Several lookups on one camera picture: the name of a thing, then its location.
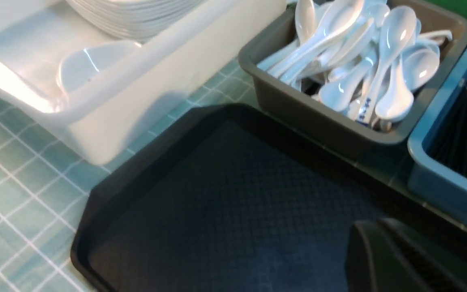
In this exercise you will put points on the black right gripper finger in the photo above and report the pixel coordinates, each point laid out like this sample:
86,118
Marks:
388,256

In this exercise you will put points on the blue plastic chopstick bin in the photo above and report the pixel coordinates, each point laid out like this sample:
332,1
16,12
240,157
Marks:
432,181

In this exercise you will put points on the white spoon right lower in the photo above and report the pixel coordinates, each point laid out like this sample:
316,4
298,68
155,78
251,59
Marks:
397,101

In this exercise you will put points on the black serving tray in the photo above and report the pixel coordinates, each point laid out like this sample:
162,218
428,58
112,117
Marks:
229,200

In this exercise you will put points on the grey plastic spoon bin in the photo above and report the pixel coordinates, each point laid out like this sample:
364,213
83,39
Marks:
326,126

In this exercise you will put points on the white spoon centre right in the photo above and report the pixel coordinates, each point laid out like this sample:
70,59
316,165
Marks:
397,28

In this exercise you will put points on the white spoon tall centre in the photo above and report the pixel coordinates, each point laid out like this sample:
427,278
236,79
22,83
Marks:
335,23

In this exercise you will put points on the large white plastic bin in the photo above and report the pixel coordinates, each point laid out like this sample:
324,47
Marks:
97,103

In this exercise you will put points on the stack of white square plates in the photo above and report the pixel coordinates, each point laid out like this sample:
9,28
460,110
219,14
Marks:
134,19

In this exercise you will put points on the teal checkered tablecloth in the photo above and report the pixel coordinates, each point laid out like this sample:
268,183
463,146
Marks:
44,187

